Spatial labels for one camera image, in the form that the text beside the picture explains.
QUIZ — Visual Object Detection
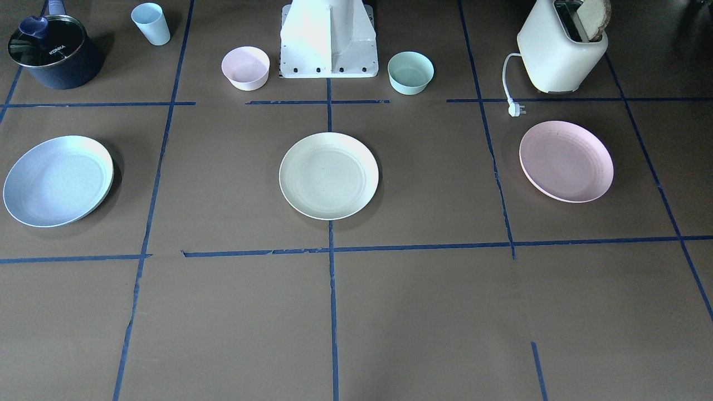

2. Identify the pink bowl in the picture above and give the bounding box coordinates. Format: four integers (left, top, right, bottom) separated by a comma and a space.
221, 46, 271, 91

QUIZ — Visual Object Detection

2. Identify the white toaster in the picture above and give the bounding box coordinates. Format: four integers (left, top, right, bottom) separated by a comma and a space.
517, 1, 608, 93

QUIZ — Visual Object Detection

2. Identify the pink plate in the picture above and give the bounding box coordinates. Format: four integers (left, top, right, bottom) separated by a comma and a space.
519, 121, 614, 203

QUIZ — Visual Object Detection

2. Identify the dark blue pot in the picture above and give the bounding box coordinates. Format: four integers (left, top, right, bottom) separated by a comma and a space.
7, 1, 105, 90

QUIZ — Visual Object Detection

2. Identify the bread slice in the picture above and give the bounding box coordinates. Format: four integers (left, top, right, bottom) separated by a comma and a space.
575, 0, 612, 42

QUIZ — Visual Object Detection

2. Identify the light blue cup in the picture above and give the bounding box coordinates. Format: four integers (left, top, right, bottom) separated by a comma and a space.
131, 2, 170, 46

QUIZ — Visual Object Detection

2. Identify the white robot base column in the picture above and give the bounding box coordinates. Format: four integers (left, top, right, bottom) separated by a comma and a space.
279, 1, 379, 79

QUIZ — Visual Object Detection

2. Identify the white toaster cable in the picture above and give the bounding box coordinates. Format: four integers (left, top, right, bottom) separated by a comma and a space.
502, 53, 527, 118

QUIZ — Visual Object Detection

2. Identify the green bowl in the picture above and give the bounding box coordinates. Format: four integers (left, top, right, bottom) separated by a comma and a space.
387, 51, 435, 95

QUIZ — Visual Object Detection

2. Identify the cream plate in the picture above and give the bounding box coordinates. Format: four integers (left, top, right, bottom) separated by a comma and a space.
279, 132, 380, 221

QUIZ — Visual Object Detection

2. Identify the green plate under blue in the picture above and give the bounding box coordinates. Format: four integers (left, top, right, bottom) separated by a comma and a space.
68, 158, 115, 222

